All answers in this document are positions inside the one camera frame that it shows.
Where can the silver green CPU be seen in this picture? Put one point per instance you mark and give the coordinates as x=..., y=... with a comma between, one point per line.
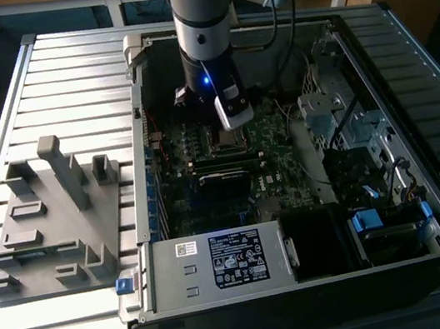
x=228, y=139

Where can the thin metal locking lever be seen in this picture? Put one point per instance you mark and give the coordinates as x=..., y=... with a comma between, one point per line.
x=230, y=151

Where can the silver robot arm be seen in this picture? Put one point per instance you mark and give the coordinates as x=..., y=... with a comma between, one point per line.
x=203, y=40

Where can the CPU socket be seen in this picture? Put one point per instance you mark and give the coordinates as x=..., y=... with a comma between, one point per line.
x=210, y=154

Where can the black RAM slot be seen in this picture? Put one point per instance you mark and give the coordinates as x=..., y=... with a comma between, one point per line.
x=223, y=156
x=225, y=170
x=223, y=160
x=224, y=165

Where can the black graphics card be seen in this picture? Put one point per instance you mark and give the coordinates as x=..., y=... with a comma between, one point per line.
x=224, y=189

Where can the green motherboard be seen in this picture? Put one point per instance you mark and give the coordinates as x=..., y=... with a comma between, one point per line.
x=283, y=162

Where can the silver metal drive cage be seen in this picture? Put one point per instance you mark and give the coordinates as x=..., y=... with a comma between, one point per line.
x=320, y=107

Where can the grey power supply unit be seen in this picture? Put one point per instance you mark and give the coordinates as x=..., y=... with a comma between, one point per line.
x=171, y=278

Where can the black fan shroud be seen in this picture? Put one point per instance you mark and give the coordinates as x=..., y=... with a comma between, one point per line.
x=313, y=242

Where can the grey parts rack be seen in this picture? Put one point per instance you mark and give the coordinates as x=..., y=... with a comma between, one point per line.
x=60, y=242

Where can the blue release latch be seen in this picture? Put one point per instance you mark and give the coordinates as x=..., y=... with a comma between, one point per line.
x=123, y=286

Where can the hard disk in blue carrier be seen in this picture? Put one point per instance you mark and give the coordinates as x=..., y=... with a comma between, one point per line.
x=388, y=237

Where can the black PC case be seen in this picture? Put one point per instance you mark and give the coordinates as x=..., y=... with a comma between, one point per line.
x=272, y=324

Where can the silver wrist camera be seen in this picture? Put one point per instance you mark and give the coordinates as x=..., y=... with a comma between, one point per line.
x=237, y=115

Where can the black plastic drive bracket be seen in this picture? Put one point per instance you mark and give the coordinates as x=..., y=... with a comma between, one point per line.
x=351, y=168

